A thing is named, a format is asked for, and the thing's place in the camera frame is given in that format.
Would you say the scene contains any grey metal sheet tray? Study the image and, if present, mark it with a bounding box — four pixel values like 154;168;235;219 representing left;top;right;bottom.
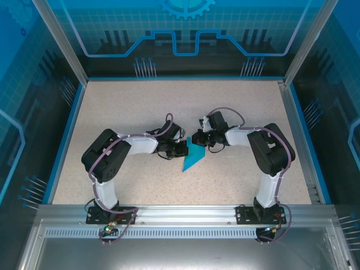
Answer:
15;219;354;270

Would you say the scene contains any blue table edge strip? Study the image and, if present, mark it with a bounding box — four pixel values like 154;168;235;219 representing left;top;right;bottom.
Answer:
46;82;87;205
288;83;333;205

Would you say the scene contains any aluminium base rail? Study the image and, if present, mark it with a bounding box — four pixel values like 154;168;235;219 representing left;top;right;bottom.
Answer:
36;204;338;226

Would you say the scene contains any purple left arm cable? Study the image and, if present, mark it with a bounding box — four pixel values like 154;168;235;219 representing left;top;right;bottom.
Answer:
88;112;174;245

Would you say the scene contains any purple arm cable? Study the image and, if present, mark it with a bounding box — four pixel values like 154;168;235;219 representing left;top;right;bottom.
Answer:
88;112;174;245
206;106;293;244

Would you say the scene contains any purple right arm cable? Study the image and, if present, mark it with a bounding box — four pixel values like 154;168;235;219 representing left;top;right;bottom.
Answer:
206;106;293;244

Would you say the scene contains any slotted grey cable duct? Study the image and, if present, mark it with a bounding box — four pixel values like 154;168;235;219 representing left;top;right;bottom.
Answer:
44;228;261;240

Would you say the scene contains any aluminium side rail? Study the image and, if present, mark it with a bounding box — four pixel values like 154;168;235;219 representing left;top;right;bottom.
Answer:
277;79;322;205

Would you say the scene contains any cable connector with green light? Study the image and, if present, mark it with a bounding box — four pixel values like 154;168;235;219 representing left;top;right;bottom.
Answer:
101;221;118;236

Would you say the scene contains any cable connector with orange wires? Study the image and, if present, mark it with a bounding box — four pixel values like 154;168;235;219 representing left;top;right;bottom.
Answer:
263;224;283;235

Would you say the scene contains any aluminium frame post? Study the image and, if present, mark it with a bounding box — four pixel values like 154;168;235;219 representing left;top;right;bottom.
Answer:
283;0;340;87
30;0;90;86

